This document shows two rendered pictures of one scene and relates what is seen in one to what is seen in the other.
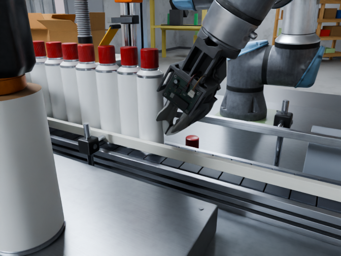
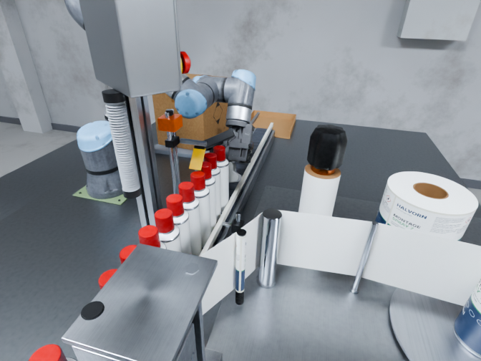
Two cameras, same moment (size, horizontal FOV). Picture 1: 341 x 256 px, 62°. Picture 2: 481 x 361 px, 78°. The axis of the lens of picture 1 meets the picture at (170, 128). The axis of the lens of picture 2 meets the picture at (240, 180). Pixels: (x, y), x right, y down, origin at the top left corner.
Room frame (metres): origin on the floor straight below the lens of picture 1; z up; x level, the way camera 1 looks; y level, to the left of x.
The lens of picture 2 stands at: (0.65, 0.77, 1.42)
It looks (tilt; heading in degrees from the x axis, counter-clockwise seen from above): 30 degrees down; 256
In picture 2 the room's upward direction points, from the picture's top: 1 degrees clockwise
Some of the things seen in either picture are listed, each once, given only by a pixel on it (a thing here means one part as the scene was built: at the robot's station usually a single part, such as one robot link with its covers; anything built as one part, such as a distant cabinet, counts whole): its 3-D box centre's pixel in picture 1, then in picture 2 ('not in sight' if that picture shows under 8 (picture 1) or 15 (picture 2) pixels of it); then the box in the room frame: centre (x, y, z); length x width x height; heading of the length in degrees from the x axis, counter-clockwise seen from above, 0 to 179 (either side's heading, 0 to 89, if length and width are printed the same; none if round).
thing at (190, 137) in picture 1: (192, 143); not in sight; (0.64, -0.05, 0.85); 0.03 x 0.03 x 0.03
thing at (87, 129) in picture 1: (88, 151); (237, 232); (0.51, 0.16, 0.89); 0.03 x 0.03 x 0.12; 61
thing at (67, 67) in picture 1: (75, 89); (189, 223); (0.63, 0.22, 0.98); 0.05 x 0.05 x 0.20
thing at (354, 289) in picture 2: not in sight; (363, 258); (0.29, 0.40, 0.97); 0.02 x 0.02 x 0.19
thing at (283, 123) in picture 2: not in sight; (270, 123); (0.10, -0.76, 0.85); 0.30 x 0.26 x 0.04; 61
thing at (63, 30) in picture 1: (77, 37); not in sight; (2.40, 0.75, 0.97); 0.51 x 0.42 x 0.37; 156
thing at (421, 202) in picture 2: not in sight; (421, 213); (0.03, 0.27, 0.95); 0.20 x 0.20 x 0.14
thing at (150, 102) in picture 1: (150, 102); (220, 180); (0.53, 0.04, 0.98); 0.05 x 0.05 x 0.20
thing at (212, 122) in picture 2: not in sight; (194, 110); (0.53, -0.63, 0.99); 0.30 x 0.24 x 0.27; 57
